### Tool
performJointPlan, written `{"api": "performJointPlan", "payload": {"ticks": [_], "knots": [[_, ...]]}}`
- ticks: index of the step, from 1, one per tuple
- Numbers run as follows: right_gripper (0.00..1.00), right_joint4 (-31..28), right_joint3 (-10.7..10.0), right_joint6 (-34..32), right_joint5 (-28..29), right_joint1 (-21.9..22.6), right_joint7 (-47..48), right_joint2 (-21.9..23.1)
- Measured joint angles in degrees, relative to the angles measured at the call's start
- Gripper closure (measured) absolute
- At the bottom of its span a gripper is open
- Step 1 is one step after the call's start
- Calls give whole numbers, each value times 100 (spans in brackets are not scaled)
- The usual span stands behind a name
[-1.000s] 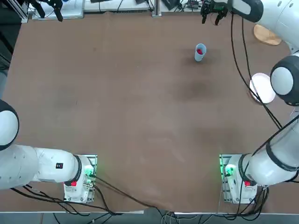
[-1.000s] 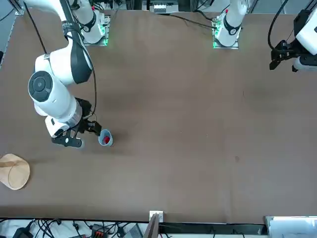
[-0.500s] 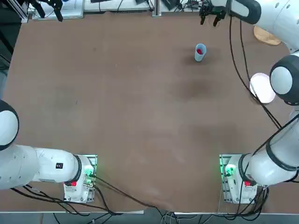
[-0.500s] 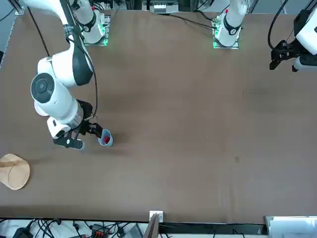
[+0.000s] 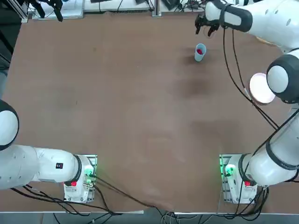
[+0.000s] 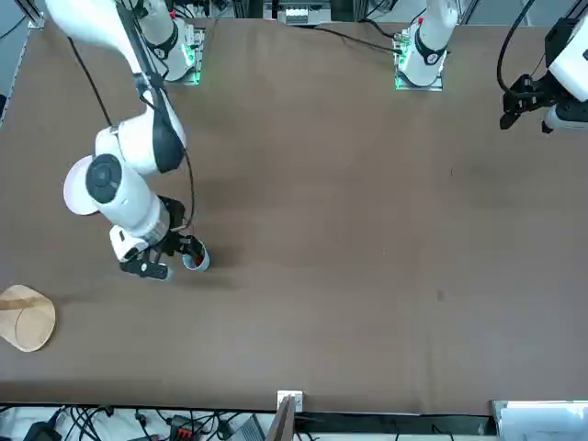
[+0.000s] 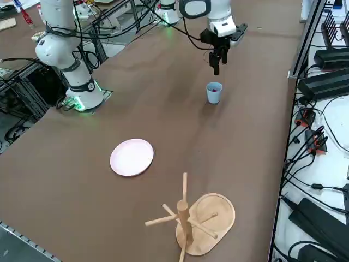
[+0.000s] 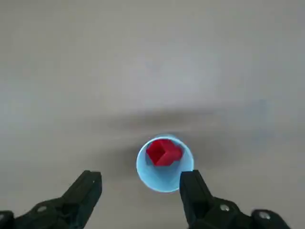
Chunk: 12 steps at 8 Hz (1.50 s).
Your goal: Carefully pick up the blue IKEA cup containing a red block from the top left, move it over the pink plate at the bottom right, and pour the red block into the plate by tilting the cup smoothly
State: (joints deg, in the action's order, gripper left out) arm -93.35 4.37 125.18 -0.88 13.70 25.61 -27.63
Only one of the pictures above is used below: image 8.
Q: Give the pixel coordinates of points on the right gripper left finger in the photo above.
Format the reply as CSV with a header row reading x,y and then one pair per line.
x,y
71,205

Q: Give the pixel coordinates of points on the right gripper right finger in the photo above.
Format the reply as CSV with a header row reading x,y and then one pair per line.
x,y
200,205

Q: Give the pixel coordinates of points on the red block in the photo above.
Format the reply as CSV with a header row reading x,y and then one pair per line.
x,y
164,152

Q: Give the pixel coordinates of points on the blue plastic cup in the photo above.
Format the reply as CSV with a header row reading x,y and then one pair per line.
x,y
157,179

